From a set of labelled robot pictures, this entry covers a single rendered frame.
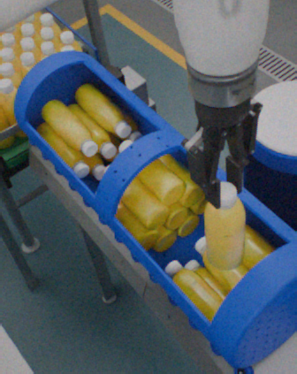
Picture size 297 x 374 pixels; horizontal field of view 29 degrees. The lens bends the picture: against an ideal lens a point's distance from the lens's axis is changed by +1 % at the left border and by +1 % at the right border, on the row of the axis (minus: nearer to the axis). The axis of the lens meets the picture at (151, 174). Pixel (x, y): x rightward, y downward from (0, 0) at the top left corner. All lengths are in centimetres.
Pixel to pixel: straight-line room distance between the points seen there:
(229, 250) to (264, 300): 12
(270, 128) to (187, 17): 96
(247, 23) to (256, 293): 57
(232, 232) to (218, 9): 45
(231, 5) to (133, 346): 189
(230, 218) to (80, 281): 166
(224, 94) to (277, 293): 48
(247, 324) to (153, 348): 131
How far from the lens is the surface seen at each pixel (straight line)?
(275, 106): 164
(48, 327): 250
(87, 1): 210
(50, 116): 155
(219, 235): 98
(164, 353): 236
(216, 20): 64
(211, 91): 71
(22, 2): 73
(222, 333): 113
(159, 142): 129
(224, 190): 93
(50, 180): 175
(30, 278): 254
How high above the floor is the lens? 218
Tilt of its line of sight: 51 degrees down
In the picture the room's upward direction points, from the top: 10 degrees counter-clockwise
